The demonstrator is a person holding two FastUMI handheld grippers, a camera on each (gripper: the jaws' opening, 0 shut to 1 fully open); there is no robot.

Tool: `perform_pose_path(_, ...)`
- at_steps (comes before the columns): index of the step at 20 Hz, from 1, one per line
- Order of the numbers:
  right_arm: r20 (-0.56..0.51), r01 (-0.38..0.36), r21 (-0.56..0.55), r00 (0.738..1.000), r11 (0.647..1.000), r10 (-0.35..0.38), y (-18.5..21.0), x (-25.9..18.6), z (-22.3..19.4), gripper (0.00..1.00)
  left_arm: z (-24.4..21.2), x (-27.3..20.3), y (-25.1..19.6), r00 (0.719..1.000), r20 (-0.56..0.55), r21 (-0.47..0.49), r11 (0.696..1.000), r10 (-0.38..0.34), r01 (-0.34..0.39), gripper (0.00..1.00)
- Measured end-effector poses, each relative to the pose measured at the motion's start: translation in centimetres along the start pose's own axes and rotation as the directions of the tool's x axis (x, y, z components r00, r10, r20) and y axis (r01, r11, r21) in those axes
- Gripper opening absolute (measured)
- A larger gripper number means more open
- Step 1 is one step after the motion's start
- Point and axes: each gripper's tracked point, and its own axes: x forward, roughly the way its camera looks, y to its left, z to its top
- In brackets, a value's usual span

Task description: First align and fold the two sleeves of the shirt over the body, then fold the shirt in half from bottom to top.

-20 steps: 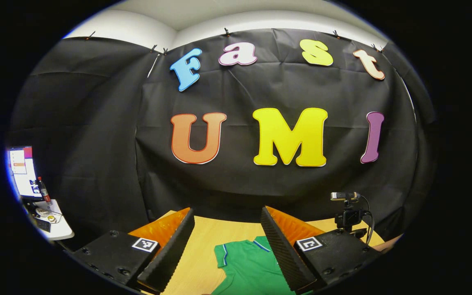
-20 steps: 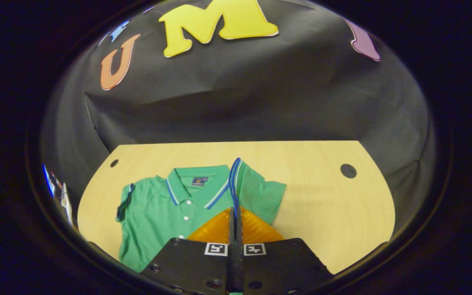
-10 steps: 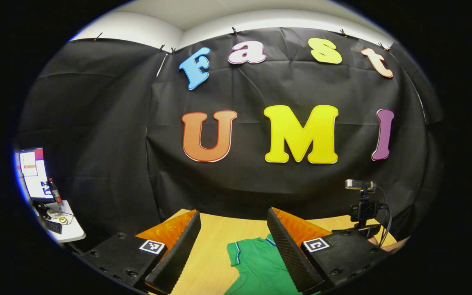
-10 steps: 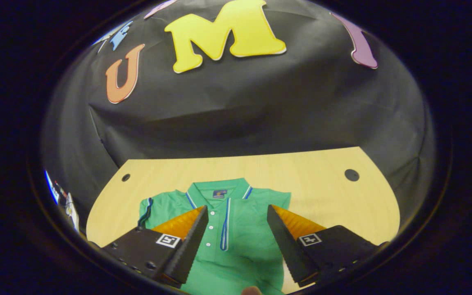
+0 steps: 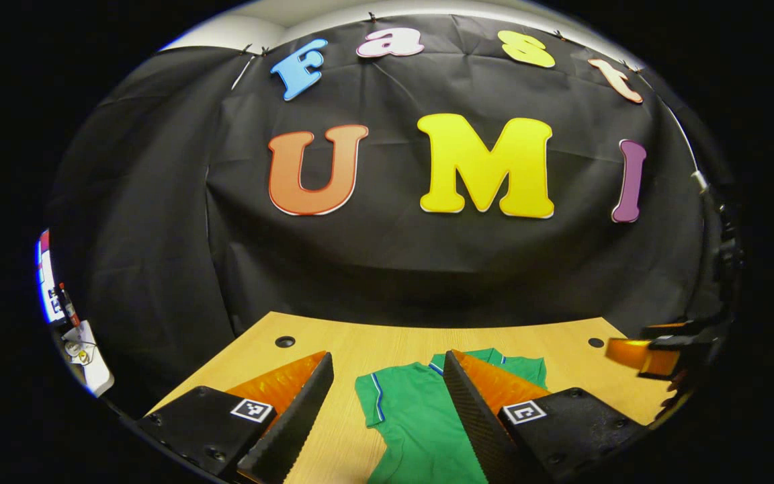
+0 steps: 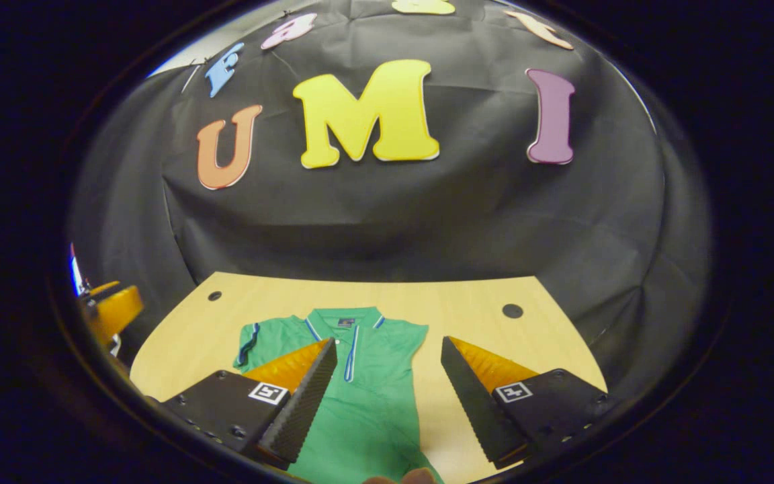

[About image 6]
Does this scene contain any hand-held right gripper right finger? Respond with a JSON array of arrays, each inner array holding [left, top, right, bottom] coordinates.
[[441, 336, 611, 470]]

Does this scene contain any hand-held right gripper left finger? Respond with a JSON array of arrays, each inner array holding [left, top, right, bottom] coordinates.
[[159, 337, 338, 471]]

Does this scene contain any green T-shirt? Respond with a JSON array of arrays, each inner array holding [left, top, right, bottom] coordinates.
[[234, 307, 445, 484]]

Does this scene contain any white printed banner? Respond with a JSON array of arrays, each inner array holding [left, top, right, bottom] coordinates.
[[69, 243, 85, 296]]

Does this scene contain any black backdrop cloth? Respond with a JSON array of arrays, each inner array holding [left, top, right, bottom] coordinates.
[[68, 0, 714, 404]]

